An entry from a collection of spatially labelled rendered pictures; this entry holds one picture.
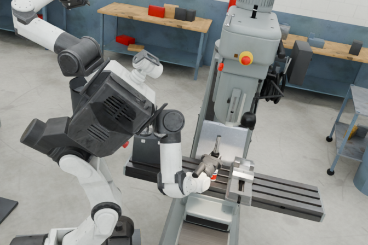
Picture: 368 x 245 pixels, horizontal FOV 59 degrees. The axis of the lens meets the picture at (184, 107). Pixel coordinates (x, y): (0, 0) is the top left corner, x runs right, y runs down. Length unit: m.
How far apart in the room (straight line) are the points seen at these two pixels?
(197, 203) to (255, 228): 1.17
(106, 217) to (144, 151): 0.57
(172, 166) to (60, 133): 0.46
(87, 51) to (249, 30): 0.67
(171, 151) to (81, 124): 0.37
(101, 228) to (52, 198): 1.55
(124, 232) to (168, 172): 0.81
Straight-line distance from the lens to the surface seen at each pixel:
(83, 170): 1.45
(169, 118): 1.28
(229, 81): 1.66
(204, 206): 2.03
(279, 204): 2.06
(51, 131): 1.40
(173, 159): 1.34
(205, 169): 1.68
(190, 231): 2.01
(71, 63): 1.24
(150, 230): 2.90
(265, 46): 1.46
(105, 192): 1.58
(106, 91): 1.14
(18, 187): 3.34
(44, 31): 1.33
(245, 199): 1.92
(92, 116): 1.20
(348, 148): 4.12
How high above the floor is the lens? 2.22
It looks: 29 degrees down
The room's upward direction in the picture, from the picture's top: 9 degrees clockwise
